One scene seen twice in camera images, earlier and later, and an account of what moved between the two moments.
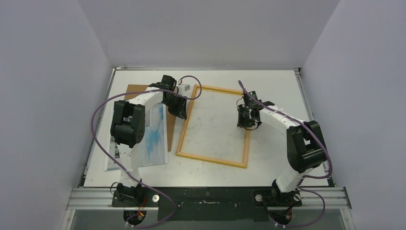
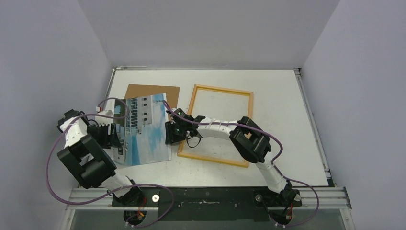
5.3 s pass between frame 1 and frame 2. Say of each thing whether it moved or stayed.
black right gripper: moved
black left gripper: moved
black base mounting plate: stayed
